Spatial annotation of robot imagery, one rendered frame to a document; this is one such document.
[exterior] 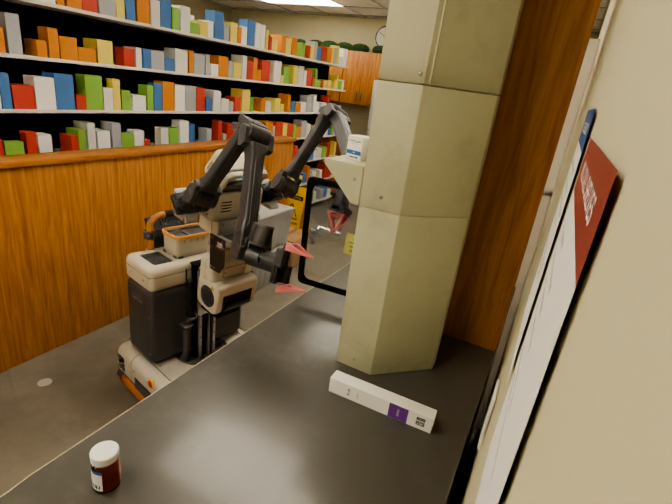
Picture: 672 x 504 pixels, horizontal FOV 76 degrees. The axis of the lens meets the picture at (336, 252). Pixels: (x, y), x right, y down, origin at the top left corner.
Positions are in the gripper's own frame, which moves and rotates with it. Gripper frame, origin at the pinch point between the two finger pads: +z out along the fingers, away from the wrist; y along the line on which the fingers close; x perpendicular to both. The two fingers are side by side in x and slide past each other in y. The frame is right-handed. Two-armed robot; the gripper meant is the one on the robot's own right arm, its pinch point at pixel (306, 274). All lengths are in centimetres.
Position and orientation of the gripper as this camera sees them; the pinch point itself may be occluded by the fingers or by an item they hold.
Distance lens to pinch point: 120.1
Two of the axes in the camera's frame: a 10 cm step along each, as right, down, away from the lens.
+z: 8.8, 2.6, -4.0
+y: 2.4, -9.6, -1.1
